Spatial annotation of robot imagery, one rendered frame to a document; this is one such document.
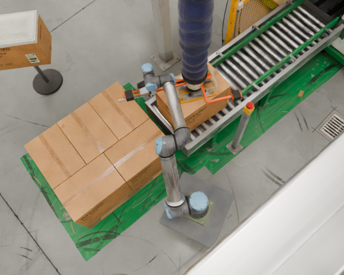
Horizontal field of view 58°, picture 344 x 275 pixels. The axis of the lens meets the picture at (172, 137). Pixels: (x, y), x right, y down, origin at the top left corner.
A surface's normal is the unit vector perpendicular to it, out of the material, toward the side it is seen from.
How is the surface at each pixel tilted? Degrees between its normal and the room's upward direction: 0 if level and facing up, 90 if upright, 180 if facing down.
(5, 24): 0
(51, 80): 0
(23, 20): 0
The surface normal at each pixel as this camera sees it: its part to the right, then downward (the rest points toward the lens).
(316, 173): -0.05, -0.38
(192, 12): -0.29, 0.84
